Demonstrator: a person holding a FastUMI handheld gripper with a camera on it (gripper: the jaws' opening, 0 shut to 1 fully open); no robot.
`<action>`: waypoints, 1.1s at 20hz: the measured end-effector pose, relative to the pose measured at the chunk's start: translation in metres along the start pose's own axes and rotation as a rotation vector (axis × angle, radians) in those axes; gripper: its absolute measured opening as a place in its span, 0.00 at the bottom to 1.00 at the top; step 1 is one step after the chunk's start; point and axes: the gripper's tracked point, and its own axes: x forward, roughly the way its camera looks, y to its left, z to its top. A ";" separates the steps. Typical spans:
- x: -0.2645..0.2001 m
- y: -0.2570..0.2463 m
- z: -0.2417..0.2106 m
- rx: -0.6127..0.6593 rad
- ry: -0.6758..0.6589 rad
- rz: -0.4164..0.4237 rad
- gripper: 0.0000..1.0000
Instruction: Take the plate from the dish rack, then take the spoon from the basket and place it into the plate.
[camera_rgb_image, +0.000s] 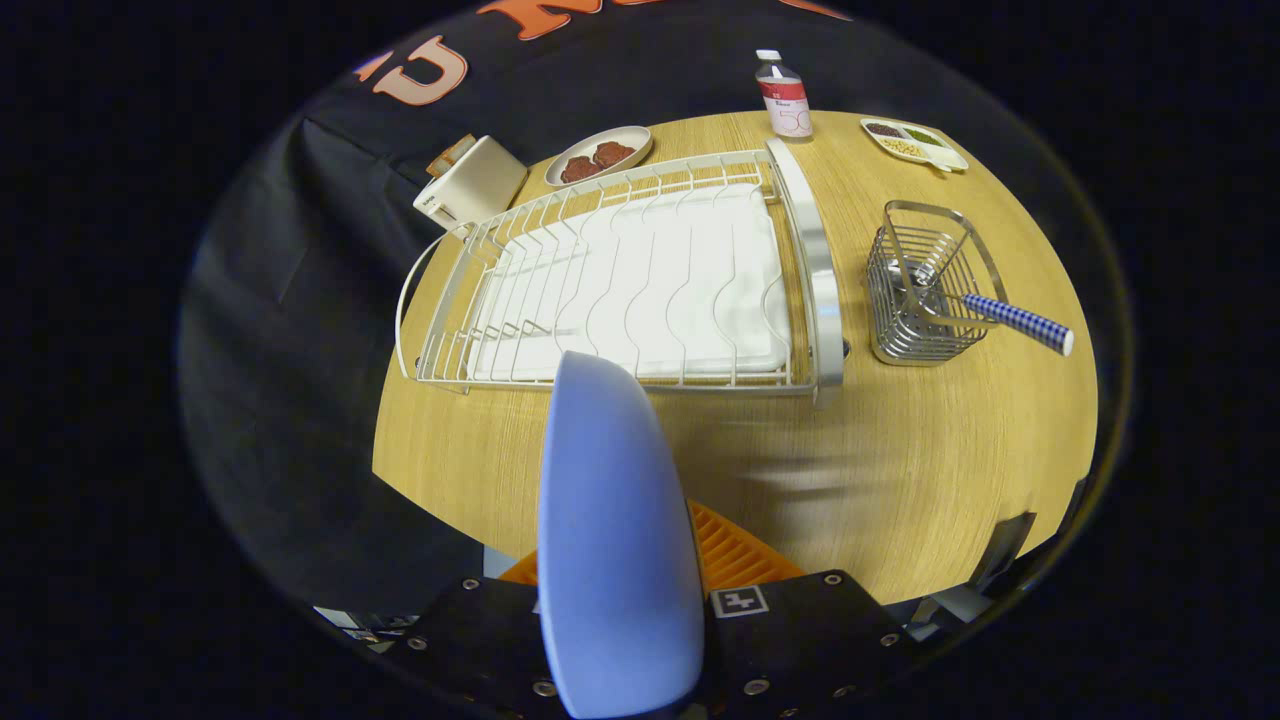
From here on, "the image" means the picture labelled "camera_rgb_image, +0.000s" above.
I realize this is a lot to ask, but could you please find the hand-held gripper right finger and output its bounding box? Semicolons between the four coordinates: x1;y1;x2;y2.
688;500;916;720

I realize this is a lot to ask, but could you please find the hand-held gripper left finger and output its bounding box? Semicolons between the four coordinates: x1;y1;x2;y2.
400;553;567;720

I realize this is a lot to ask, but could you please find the blue plate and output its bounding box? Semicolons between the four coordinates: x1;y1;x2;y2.
537;350;706;720

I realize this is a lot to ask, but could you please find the metal wire basket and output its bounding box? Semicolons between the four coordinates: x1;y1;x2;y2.
866;200;1009;367

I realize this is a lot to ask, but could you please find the white wire dish rack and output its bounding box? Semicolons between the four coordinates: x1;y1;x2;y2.
415;138;846;409

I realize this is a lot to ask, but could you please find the blue checked handle spoon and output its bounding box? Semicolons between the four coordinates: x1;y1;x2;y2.
905;262;1075;358

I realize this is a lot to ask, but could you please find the white divided dish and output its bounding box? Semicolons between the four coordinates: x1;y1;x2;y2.
860;117;969;174

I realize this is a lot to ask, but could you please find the beige round dish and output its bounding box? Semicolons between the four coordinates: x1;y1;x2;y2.
544;125;654;188

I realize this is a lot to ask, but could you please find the white drainer tray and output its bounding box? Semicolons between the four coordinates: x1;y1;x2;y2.
468;182;793;383

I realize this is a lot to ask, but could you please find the white toaster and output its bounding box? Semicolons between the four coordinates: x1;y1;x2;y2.
413;135;529;233

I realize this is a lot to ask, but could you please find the clear bottle red label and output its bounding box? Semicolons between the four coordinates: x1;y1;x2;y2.
755;50;814;141

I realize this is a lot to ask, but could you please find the white toaster cable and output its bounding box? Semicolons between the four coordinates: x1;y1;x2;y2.
395;228;471;379

